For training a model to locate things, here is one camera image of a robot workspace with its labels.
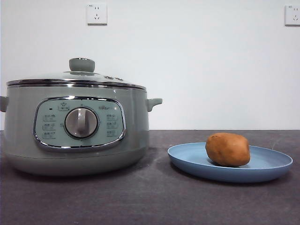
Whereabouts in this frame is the glass lid with green knob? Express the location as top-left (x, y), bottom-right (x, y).
top-left (6, 57), bottom-right (147, 91)

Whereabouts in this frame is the brown potato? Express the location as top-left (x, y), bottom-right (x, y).
top-left (205, 132), bottom-right (251, 168)

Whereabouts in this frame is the sage green electric steamer pot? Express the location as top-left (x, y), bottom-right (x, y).
top-left (0, 85), bottom-right (163, 177)

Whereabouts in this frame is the blue round plate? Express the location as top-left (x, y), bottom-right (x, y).
top-left (167, 142), bottom-right (294, 183)

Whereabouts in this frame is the white wall socket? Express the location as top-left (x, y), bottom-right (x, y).
top-left (285, 5), bottom-right (300, 26)
top-left (87, 3), bottom-right (108, 26)

